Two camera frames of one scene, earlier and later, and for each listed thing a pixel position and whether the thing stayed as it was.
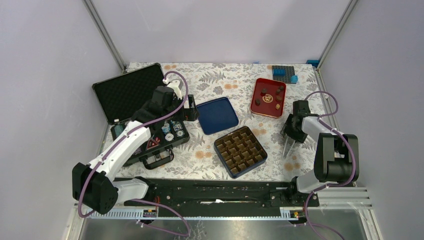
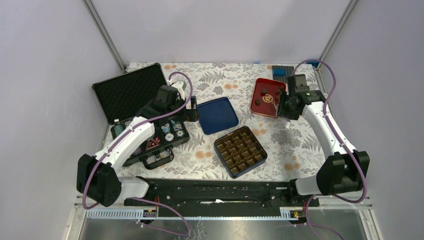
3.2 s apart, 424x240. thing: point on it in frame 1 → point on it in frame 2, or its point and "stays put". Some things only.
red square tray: [268, 97] stays put
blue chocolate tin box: [239, 151] stays put
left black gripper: [190, 114] stays put
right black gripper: [286, 129] → [284, 96]
